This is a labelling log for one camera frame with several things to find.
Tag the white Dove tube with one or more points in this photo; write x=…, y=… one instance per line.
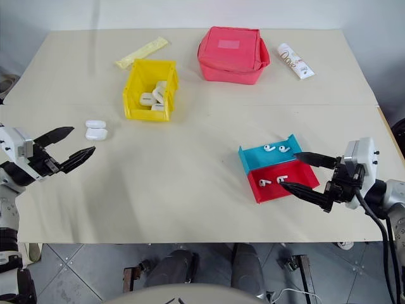
x=295, y=60

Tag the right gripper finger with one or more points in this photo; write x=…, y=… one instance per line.
x=308, y=193
x=318, y=159

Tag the pale yellow sachet packet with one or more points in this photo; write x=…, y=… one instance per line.
x=140, y=51

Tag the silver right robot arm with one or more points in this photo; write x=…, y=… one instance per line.
x=395, y=193

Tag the beige rounded robot torso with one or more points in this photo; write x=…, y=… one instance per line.
x=177, y=294

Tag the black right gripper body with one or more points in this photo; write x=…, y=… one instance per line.
x=343, y=187

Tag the blue plastic tray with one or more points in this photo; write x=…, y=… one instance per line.
x=267, y=158

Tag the dark round object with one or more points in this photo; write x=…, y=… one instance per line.
x=398, y=134

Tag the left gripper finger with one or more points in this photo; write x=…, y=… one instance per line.
x=77, y=158
x=55, y=134

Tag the red plastic tray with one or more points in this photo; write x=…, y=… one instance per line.
x=284, y=190

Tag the yellow plastic bin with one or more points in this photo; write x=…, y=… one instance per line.
x=142, y=74

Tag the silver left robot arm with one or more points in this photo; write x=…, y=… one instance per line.
x=8, y=202

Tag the pink fabric pouch bag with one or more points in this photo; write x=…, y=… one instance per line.
x=229, y=55

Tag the grey rounded floor object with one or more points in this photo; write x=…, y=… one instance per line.
x=8, y=84

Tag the rusty brown metal bar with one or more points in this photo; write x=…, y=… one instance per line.
x=307, y=278
x=130, y=280

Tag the dark rounded robot leg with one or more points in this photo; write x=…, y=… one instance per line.
x=174, y=267
x=248, y=269

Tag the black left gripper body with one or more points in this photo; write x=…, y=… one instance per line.
x=42, y=164

